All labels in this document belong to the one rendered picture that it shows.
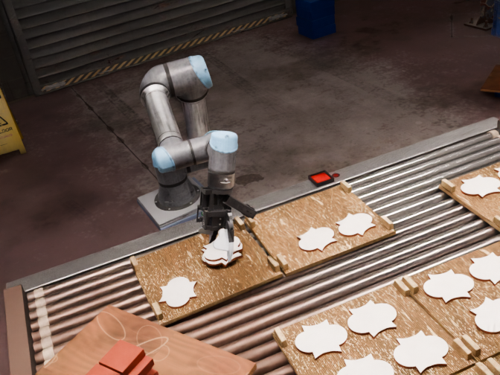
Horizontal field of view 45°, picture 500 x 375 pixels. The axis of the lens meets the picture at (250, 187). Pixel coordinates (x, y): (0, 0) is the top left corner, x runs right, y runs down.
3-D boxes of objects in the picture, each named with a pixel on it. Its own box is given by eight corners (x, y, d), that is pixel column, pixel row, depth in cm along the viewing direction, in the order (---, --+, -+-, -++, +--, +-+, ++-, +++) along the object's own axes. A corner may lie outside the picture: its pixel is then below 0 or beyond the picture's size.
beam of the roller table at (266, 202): (11, 295, 212) (5, 283, 208) (492, 128, 265) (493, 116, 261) (13, 310, 205) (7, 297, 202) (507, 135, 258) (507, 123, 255)
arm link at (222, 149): (235, 130, 170) (241, 136, 162) (232, 168, 173) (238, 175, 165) (207, 129, 169) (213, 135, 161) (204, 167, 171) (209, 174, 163)
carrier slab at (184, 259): (130, 264, 207) (129, 260, 206) (238, 223, 219) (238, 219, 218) (161, 327, 179) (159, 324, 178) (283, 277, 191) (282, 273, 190)
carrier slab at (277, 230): (244, 222, 219) (243, 219, 218) (343, 187, 229) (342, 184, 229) (286, 277, 190) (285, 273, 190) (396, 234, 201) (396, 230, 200)
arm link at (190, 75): (181, 157, 245) (159, 55, 201) (216, 147, 247) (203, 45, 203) (189, 179, 238) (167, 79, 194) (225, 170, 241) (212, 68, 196)
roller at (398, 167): (30, 300, 205) (25, 289, 202) (495, 136, 255) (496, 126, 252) (31, 309, 201) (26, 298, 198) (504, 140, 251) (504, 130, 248)
